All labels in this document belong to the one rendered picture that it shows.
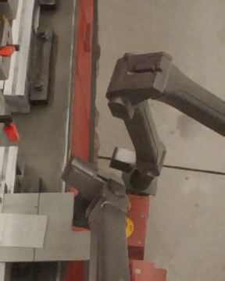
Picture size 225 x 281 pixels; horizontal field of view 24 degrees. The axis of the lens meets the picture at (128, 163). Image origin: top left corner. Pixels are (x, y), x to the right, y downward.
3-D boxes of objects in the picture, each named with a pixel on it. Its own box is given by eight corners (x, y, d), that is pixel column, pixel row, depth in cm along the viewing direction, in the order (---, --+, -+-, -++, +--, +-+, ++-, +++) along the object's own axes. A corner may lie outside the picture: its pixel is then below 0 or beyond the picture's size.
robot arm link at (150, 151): (130, 104, 97) (145, 54, 101) (101, 99, 99) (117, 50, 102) (159, 185, 136) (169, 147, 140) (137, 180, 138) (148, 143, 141)
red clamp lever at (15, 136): (20, 143, 126) (11, 119, 118) (3, 143, 126) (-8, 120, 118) (21, 136, 127) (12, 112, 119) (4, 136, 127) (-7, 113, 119)
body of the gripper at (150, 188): (122, 170, 152) (127, 158, 146) (156, 177, 154) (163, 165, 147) (119, 190, 149) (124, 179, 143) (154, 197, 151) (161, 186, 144)
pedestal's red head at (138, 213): (143, 261, 162) (143, 239, 147) (91, 256, 164) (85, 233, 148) (149, 201, 172) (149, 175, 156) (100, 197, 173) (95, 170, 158)
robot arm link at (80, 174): (101, 231, 105) (126, 197, 103) (51, 202, 103) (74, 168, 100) (103, 204, 117) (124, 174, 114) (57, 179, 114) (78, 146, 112)
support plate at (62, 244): (106, 261, 128) (106, 259, 128) (-3, 262, 129) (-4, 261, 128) (107, 193, 137) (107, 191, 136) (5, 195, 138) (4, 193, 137)
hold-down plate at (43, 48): (48, 104, 166) (46, 99, 163) (30, 105, 166) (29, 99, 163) (54, 31, 180) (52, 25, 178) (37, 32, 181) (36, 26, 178)
